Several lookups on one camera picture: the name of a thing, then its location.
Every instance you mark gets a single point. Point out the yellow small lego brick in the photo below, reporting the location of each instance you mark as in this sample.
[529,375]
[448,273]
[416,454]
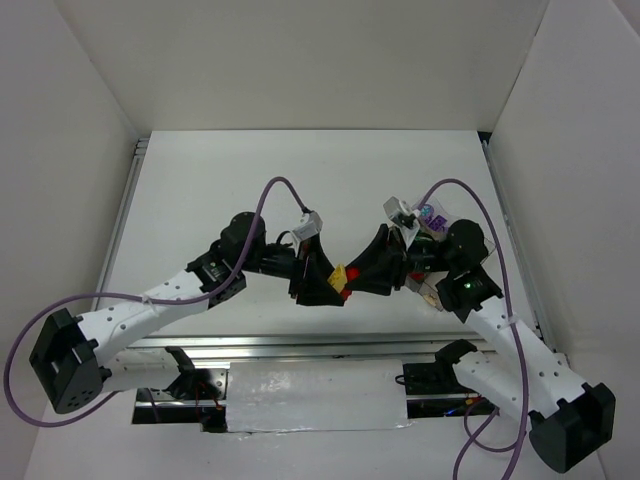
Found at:
[338,278]

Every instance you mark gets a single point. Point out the purple arch lego piece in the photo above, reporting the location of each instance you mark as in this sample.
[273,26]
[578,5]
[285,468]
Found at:
[438,223]

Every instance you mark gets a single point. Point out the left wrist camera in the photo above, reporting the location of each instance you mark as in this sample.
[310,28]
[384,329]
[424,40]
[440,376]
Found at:
[309,226]

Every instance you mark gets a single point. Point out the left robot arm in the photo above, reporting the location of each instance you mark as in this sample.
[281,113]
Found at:
[78,357]

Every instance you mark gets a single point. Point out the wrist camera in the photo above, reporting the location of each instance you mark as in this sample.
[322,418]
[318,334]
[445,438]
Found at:
[404,218]
[309,226]

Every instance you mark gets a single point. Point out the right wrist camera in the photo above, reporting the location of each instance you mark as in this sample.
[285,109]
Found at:
[404,218]

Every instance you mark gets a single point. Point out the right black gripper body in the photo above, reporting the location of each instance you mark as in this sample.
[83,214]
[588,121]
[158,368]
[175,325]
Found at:
[396,262]

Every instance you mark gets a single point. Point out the foil covered panel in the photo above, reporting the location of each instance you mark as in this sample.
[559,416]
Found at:
[336,395]

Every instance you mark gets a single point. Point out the red studded lego brick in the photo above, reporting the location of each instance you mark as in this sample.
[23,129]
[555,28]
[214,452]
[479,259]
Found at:
[351,274]

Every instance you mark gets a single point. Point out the purple round lego piece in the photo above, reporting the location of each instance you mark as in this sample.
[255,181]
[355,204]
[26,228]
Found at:
[427,212]

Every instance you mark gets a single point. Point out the clear compartment container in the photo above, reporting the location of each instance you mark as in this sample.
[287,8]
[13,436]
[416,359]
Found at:
[446,267]

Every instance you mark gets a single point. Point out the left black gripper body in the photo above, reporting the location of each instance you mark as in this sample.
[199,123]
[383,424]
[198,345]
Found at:
[300,273]

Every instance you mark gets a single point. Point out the aluminium frame rail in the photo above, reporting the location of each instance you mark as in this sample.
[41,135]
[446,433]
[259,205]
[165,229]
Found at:
[405,346]

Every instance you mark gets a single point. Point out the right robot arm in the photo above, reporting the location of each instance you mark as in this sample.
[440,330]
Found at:
[566,418]

